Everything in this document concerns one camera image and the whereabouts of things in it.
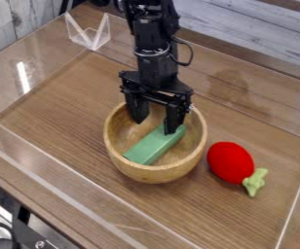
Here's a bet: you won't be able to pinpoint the black table leg bracket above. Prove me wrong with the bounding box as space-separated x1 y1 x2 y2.
12 205 61 249

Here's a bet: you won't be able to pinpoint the brown wooden bowl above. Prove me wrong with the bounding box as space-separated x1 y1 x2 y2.
103 102 207 184

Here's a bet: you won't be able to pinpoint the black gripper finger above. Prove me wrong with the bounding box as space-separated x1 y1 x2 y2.
164 104 184 134
124 94 150 124

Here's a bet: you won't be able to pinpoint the clear acrylic corner bracket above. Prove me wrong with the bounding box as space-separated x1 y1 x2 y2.
64 14 111 52

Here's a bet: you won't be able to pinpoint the clear acrylic tray walls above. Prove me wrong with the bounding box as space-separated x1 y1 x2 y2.
0 6 300 249

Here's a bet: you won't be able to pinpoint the red plush strawberry toy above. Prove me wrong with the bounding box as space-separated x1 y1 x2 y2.
206 141 269 197

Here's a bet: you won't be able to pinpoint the black cable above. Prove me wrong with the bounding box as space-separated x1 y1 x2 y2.
0 221 20 249

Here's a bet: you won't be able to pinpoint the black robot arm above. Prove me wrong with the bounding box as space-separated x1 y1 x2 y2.
116 0 194 134

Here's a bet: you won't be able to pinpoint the green rectangular block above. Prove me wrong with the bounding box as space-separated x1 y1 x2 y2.
123 124 186 165

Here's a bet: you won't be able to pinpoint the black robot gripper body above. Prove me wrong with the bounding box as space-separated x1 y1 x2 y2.
118 48 195 111

